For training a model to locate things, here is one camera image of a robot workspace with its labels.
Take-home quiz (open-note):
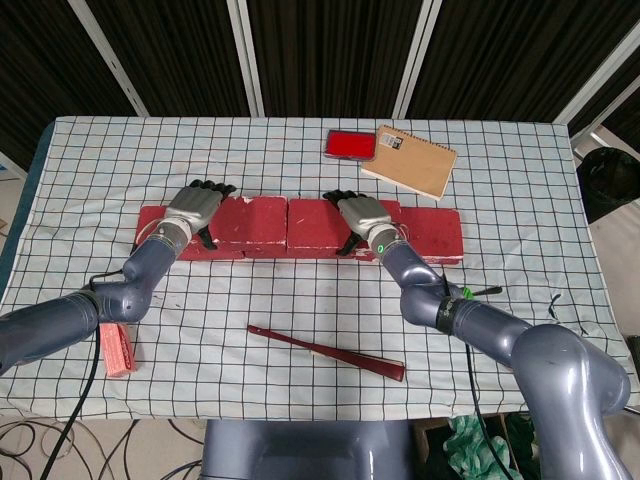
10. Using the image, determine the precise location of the red ink pad case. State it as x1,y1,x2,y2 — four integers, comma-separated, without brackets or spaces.
325,128,378,163

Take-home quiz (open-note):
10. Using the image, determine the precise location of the white partition frame post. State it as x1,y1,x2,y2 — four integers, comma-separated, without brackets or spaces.
79,0,150,118
551,18,640,125
393,0,445,119
229,0,266,118

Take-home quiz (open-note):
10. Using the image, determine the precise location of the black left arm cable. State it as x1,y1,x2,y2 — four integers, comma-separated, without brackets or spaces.
38,268,127,480

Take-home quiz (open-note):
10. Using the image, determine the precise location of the pink cardboard box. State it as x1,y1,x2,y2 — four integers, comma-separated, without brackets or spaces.
98,321,139,379

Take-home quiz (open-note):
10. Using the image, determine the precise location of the black trash bag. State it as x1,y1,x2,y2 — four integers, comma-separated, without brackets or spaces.
575,146,640,226

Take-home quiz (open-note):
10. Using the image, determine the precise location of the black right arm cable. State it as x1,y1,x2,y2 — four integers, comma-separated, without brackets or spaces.
463,343,507,480

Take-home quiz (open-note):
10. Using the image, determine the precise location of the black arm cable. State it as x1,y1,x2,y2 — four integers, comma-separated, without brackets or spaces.
463,343,507,480
38,268,127,480

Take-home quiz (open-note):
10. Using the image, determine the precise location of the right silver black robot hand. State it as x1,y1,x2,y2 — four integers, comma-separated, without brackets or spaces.
321,188,393,258

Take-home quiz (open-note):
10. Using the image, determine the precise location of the brown cardboard box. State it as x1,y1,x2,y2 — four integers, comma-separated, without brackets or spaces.
411,412,532,480

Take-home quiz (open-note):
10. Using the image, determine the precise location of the blue-grey robot torso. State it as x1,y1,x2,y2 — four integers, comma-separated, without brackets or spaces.
201,419,417,480

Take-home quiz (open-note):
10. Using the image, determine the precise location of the black floor cable tangle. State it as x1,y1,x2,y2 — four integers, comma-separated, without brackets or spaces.
0,418,207,480

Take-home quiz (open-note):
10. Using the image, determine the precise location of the brown spiral notebook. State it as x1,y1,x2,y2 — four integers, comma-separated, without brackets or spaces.
360,124,459,202

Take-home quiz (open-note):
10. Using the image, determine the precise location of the green white crumpled cloth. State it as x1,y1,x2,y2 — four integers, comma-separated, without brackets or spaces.
446,415,512,480

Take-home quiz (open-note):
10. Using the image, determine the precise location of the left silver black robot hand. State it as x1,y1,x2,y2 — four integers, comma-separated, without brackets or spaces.
162,178,239,252

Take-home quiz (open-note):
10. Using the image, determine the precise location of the white black checked tablecloth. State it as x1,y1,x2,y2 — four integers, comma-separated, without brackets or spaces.
0,115,632,422

